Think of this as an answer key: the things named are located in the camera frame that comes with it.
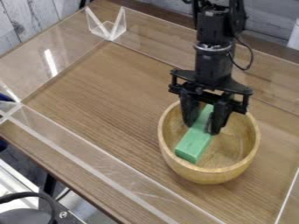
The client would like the green rectangular block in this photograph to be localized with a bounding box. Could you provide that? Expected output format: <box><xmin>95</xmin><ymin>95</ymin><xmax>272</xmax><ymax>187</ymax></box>
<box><xmin>174</xmin><ymin>104</ymin><xmax>214</xmax><ymax>164</ymax></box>

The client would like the black table leg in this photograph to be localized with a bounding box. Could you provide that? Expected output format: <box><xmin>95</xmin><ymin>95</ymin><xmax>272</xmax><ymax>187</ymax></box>
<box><xmin>43</xmin><ymin>174</ymin><xmax>58</xmax><ymax>196</ymax></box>

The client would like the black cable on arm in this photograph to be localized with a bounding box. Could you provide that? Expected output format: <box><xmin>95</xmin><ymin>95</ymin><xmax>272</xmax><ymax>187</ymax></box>
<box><xmin>227</xmin><ymin>36</ymin><xmax>255</xmax><ymax>72</ymax></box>

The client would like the black cable lower left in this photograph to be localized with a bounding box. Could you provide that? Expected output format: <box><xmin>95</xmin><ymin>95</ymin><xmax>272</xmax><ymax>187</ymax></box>
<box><xmin>0</xmin><ymin>192</ymin><xmax>58</xmax><ymax>224</ymax></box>

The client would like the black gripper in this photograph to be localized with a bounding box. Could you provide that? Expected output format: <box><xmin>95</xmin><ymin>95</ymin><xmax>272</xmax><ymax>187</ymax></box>
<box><xmin>168</xmin><ymin>42</ymin><xmax>252</xmax><ymax>136</ymax></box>

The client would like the wooden brown bowl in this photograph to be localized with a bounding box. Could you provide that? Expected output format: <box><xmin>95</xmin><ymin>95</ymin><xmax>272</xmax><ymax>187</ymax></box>
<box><xmin>158</xmin><ymin>101</ymin><xmax>260</xmax><ymax>185</ymax></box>

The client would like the black metal bracket with screw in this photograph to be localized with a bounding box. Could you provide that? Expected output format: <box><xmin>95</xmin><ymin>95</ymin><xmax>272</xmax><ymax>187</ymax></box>
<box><xmin>39</xmin><ymin>197</ymin><xmax>87</xmax><ymax>224</ymax></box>

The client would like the blue object at left edge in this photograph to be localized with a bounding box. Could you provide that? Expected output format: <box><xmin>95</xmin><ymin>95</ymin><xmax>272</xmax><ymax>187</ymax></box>
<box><xmin>0</xmin><ymin>93</ymin><xmax>15</xmax><ymax>102</ymax></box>

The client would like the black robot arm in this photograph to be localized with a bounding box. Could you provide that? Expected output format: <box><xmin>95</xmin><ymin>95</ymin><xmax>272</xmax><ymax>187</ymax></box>
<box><xmin>168</xmin><ymin>0</ymin><xmax>252</xmax><ymax>135</ymax></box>

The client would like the clear acrylic enclosure wall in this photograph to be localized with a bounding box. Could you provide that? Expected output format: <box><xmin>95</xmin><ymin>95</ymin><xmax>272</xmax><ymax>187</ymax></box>
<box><xmin>0</xmin><ymin>1</ymin><xmax>299</xmax><ymax>224</ymax></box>

